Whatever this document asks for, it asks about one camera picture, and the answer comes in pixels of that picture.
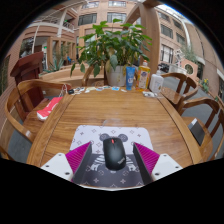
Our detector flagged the wooden armchair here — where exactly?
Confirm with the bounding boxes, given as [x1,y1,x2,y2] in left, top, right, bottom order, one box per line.
[0,78,73,158]
[176,97,224,161]
[81,64,108,88]
[160,72,199,111]

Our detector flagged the black flat box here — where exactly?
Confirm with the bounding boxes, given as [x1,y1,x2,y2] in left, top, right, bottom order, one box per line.
[188,118,206,146]

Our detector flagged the small white packets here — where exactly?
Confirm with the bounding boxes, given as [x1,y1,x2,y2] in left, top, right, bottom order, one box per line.
[142,90,158,99]

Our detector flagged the dark red wooden lectern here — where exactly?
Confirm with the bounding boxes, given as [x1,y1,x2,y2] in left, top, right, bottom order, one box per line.
[9,51,45,114]

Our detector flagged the green potted plant white pot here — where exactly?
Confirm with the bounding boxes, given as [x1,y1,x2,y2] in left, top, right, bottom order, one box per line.
[69,18,154,88]

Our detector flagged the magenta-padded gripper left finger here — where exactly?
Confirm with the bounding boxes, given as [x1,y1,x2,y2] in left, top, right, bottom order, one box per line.
[40,141,93,186]

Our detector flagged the grey white bear-print mouse pad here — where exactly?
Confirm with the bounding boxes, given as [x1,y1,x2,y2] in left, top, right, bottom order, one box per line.
[69,124,155,188]

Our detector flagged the red white package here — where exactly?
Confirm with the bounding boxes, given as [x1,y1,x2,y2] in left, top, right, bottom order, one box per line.
[36,96,64,121]

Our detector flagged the white pump bottle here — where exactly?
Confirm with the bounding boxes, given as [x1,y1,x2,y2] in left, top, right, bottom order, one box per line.
[148,72,165,94]

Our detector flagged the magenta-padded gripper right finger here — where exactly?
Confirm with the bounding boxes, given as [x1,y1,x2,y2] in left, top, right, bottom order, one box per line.
[132,142,184,186]

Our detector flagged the blue squeeze tube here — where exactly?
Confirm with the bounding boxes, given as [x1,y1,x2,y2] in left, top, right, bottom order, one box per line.
[125,65,137,91]

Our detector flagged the black computer mouse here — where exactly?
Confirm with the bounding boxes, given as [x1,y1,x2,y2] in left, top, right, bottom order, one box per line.
[102,136,127,172]

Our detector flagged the white sculpture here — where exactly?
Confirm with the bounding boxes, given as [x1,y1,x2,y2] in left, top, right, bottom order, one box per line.
[174,49,185,69]

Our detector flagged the yellow dish soap bottle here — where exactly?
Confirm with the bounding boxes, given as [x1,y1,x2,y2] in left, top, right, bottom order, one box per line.
[136,60,152,92]

